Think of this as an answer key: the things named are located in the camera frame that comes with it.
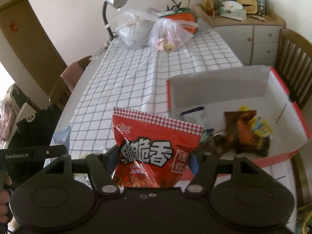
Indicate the light blue snack packet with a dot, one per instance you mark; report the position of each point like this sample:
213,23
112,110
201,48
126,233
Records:
62,137

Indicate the yellow snack packet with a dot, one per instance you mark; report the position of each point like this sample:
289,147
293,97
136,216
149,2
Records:
262,124

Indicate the green white tissue box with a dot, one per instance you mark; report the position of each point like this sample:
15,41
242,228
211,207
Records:
232,11

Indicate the person's left hand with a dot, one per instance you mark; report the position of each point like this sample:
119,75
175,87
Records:
4,207

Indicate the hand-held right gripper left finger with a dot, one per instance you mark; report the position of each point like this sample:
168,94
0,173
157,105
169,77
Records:
112,157

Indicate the wooden chair with cloth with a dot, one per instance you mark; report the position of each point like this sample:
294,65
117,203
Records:
58,90

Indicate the amber glass bottle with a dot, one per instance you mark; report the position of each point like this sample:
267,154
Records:
208,4

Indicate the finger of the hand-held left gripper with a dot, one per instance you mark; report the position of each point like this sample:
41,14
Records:
52,151

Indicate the green potted plant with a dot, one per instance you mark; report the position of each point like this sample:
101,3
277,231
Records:
304,220

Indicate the red snack packet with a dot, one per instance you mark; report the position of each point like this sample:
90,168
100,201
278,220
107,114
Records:
151,151

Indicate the red cardboard box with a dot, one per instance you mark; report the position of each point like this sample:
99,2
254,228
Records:
287,117

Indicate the clear plastic bag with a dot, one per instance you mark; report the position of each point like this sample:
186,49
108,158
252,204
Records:
132,29

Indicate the white blue packet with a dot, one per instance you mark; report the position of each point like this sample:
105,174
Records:
195,117

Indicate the slatted wooden chair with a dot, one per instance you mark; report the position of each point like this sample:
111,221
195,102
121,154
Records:
295,61

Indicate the orange pouch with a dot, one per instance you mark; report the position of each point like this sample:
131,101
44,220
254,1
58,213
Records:
185,17

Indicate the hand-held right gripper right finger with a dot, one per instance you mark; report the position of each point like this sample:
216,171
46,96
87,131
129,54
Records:
195,163

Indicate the pile of clothes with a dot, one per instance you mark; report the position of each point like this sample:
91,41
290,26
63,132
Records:
6,119

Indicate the plastic bag of sweets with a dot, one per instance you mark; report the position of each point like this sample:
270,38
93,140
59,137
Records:
168,36

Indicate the yellow tissue holder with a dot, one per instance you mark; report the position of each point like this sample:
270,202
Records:
248,4

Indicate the black jacket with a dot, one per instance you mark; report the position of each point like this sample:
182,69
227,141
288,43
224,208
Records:
36,126

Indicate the white wooden cabinet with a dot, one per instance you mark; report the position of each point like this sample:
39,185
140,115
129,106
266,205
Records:
258,36

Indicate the brown orange snack packet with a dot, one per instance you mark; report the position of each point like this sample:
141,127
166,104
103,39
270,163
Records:
237,129

